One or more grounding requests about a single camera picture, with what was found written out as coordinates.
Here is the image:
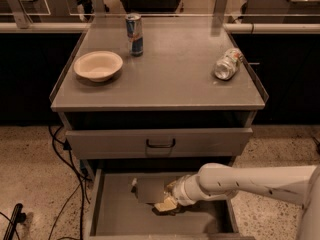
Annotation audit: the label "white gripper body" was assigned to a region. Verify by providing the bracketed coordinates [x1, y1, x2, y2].
[172, 175, 199, 206]

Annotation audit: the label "clear plastic water bottle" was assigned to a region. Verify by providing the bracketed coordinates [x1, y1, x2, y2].
[130, 177, 174, 205]

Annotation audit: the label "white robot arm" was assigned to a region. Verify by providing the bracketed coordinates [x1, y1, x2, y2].
[154, 163, 320, 240]

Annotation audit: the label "grey top drawer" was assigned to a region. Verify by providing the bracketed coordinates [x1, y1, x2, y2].
[66, 128, 253, 159]

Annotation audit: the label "grey open middle drawer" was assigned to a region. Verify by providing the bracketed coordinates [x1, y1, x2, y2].
[84, 169, 255, 240]

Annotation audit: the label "grey drawer cabinet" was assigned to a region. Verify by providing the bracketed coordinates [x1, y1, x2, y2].
[48, 15, 269, 240]

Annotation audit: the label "silver soda can lying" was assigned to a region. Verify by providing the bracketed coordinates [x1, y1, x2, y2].
[213, 48, 243, 81]

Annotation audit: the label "white paper bowl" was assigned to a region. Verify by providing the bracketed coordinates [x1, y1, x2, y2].
[73, 51, 123, 82]

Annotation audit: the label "black stand bottom left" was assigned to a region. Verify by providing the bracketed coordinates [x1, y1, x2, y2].
[2, 203, 26, 240]

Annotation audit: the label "blue silver energy drink can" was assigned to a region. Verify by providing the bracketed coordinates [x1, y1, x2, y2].
[125, 13, 143, 56]

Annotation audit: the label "clear acrylic barrier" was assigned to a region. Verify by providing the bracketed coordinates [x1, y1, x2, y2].
[0, 0, 320, 32]

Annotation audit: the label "black drawer handle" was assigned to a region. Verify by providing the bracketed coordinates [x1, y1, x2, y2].
[145, 138, 176, 149]

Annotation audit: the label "black floor cables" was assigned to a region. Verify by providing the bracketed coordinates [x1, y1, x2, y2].
[46, 123, 93, 240]

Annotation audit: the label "white horizontal rail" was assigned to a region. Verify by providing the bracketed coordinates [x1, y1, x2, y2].
[0, 23, 320, 35]

